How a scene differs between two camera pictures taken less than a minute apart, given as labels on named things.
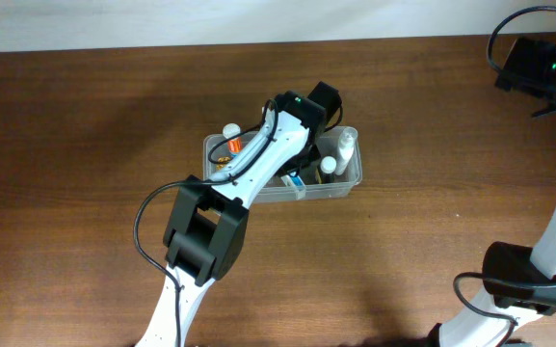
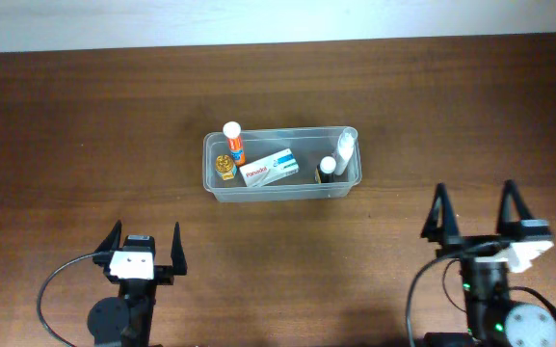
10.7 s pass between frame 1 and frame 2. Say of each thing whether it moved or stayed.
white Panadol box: moved
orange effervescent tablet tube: stayed
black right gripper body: moved
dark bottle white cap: stayed
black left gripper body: moved
